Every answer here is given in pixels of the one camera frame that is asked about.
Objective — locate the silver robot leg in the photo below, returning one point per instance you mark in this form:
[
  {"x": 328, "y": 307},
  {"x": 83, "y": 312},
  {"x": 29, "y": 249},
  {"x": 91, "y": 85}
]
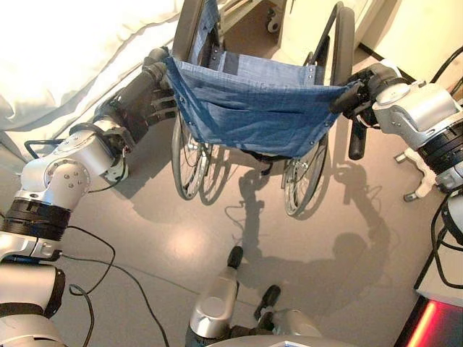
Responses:
[
  {"x": 217, "y": 300},
  {"x": 269, "y": 300}
]

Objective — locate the silver right robot leg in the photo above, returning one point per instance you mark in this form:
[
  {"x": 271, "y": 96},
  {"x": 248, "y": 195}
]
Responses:
[{"x": 269, "y": 300}]

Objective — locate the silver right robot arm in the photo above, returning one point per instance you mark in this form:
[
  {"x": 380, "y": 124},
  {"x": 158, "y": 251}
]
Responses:
[{"x": 416, "y": 112}]

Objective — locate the bed with white sheet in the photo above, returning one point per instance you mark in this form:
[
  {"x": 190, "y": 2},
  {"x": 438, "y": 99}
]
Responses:
[{"x": 61, "y": 50}]

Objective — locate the black box with red light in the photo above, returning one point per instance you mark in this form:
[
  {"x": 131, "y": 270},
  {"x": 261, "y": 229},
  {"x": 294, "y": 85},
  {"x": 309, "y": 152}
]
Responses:
[{"x": 441, "y": 325}]

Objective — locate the black metal bed frame bar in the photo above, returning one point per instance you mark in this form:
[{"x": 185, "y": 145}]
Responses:
[{"x": 30, "y": 144}]

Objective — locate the silver robot torso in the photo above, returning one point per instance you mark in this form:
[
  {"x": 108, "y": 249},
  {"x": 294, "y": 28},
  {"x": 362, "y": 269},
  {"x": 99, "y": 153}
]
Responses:
[{"x": 267, "y": 342}]

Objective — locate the white stand base with caster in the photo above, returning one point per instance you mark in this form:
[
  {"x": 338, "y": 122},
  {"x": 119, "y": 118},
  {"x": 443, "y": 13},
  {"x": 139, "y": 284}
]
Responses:
[{"x": 416, "y": 159}]

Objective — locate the white bedside cabinet with casters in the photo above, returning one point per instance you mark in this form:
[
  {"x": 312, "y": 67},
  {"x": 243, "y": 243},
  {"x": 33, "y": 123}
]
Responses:
[{"x": 253, "y": 32}]

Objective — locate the silver left robot leg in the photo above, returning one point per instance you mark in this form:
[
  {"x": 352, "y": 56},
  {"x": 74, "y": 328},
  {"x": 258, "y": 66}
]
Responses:
[{"x": 217, "y": 300}]

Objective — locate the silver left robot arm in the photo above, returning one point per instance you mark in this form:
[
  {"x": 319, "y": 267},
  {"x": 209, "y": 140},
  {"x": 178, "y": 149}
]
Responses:
[{"x": 68, "y": 170}]

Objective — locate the wheelchair with blue fabric back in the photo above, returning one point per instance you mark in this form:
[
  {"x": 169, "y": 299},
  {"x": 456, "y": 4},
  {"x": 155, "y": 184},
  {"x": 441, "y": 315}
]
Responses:
[{"x": 249, "y": 108}]

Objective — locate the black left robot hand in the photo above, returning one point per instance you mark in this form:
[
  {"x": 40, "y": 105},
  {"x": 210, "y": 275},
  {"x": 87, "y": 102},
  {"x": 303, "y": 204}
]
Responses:
[{"x": 139, "y": 101}]

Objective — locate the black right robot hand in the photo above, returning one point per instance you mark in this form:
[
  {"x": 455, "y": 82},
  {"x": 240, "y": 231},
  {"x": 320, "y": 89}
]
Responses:
[{"x": 361, "y": 94}]

